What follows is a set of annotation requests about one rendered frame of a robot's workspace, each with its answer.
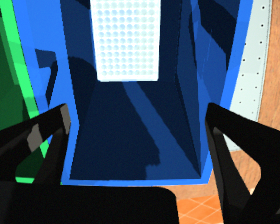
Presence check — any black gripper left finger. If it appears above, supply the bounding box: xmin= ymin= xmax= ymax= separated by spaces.
xmin=0 ymin=103 xmax=71 ymax=185

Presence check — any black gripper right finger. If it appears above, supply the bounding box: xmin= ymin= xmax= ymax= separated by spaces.
xmin=205 ymin=102 xmax=280 ymax=224

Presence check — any dark blue bin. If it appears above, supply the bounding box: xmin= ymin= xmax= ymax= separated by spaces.
xmin=13 ymin=0 xmax=253 ymax=186

